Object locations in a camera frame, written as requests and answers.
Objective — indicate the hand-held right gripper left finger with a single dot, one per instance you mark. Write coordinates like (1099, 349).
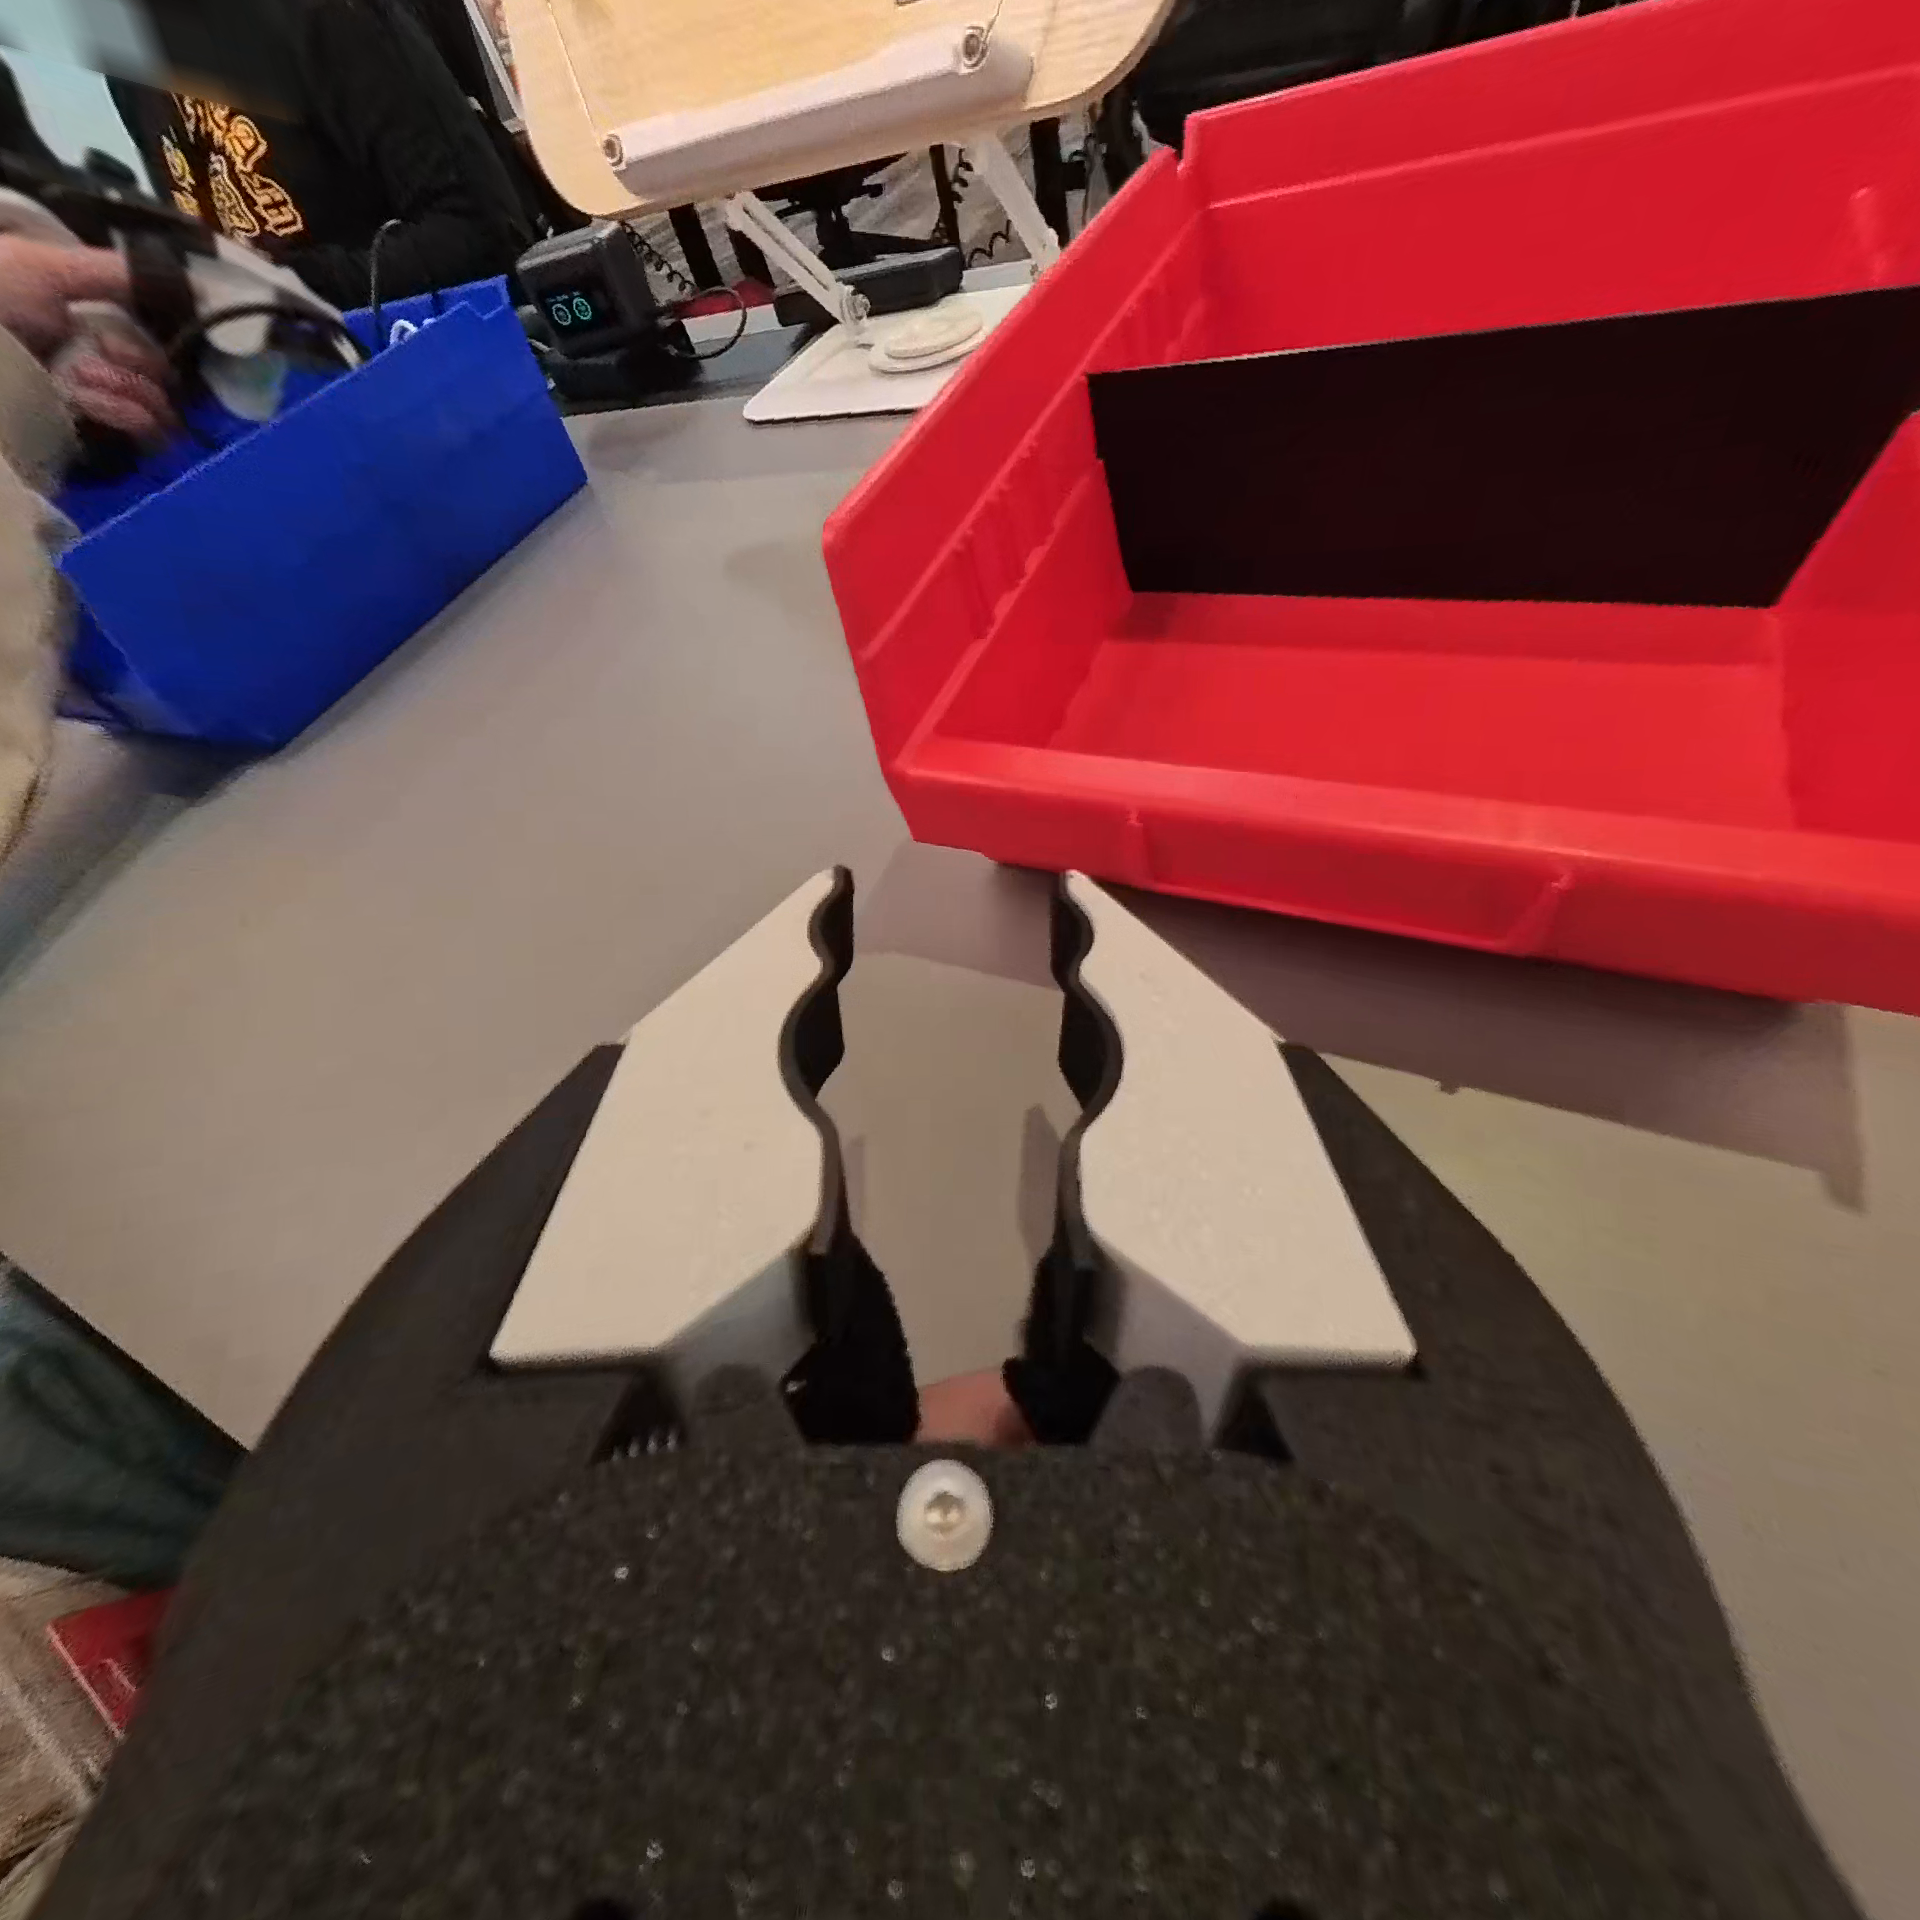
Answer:
(676, 1171)

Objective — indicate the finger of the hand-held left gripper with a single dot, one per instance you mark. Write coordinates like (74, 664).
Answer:
(247, 338)

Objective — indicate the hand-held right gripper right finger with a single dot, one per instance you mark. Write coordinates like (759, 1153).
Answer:
(1232, 1184)

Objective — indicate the blue storage bin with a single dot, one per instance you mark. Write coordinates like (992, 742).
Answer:
(329, 570)

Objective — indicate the red storage bin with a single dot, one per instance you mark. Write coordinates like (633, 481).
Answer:
(1426, 705)

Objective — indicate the person's left forearm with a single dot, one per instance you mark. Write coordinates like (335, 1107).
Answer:
(30, 602)

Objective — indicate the grey desk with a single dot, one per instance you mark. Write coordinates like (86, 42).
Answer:
(451, 933)

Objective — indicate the person's left hand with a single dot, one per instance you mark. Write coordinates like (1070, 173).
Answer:
(60, 291)

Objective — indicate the small black display device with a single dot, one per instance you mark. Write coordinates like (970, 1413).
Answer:
(584, 307)

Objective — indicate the wooden book stand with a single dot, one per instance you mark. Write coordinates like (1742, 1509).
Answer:
(748, 77)

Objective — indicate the black power adapter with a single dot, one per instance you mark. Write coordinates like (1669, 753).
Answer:
(885, 284)

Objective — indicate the person's leg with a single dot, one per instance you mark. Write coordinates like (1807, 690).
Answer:
(90, 1440)

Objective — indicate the red flat box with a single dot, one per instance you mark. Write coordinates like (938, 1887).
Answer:
(111, 1659)

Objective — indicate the black bin divider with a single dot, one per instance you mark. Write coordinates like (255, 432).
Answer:
(1426, 466)

